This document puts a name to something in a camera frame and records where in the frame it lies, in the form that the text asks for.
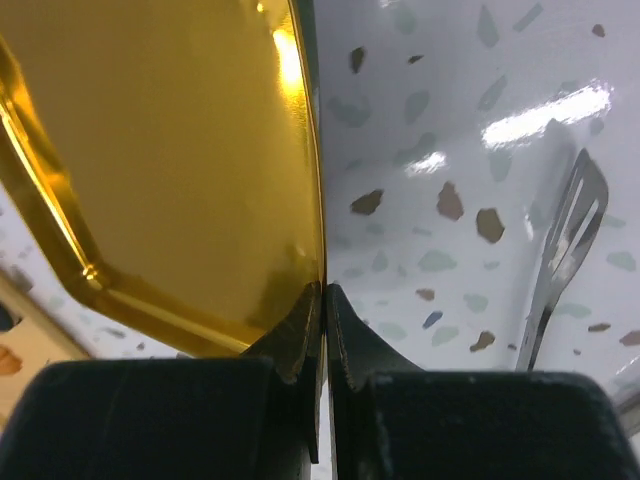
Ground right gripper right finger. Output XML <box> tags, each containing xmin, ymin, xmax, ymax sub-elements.
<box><xmin>325</xmin><ymin>284</ymin><xmax>635</xmax><ymax>479</ymax></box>

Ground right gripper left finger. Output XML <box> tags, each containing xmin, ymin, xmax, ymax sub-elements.
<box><xmin>1</xmin><ymin>282</ymin><xmax>322</xmax><ymax>479</ymax></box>

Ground gold tin lid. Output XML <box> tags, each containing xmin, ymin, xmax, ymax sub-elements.
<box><xmin>1</xmin><ymin>1</ymin><xmax>324</xmax><ymax>356</ymax></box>

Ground metal tongs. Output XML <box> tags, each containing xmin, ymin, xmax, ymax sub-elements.
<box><xmin>515</xmin><ymin>148</ymin><xmax>609</xmax><ymax>371</ymax></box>

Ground yellow plastic tray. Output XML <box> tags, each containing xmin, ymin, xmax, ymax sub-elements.
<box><xmin>1</xmin><ymin>274</ymin><xmax>91</xmax><ymax>425</ymax></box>

